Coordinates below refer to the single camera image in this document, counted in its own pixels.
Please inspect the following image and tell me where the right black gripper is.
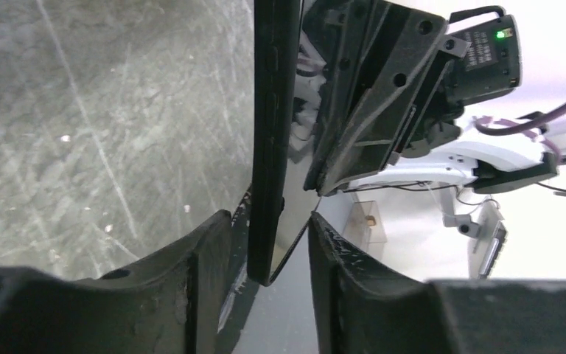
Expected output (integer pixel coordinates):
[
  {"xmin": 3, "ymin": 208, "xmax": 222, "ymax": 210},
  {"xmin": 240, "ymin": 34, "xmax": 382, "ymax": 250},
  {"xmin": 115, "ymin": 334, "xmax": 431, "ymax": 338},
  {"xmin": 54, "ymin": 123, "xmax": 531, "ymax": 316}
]
[{"xmin": 302, "ymin": 1, "xmax": 522, "ymax": 195}]

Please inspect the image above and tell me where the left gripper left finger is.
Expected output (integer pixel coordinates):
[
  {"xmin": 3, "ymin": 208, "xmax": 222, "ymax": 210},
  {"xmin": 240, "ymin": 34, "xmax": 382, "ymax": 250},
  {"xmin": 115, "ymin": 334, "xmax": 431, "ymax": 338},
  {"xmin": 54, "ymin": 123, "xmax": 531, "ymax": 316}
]
[{"xmin": 0, "ymin": 210, "xmax": 231, "ymax": 353}]

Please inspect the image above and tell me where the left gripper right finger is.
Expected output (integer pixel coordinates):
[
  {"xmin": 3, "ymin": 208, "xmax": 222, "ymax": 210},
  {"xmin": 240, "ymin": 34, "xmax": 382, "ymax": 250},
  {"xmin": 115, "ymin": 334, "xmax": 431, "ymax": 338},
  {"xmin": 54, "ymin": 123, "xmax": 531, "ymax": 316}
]
[{"xmin": 308, "ymin": 212, "xmax": 566, "ymax": 354}]

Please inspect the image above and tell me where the black phone case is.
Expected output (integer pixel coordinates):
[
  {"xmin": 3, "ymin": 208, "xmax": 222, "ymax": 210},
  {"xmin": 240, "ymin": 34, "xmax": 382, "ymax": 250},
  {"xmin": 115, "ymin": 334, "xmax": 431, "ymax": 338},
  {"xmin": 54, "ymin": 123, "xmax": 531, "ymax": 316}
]
[{"xmin": 247, "ymin": 0, "xmax": 303, "ymax": 286}]

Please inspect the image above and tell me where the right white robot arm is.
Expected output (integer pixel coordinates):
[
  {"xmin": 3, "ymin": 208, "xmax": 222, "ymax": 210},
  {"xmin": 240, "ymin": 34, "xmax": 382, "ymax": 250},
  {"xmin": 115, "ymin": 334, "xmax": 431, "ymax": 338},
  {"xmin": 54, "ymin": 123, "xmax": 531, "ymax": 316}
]
[{"xmin": 300, "ymin": 1, "xmax": 566, "ymax": 195}]

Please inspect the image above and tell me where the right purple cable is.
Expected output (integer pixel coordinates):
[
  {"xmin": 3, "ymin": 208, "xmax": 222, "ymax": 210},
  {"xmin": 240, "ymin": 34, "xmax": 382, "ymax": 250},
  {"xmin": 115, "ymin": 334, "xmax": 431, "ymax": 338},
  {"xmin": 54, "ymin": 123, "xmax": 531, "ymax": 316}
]
[{"xmin": 473, "ymin": 80, "xmax": 566, "ymax": 162}]

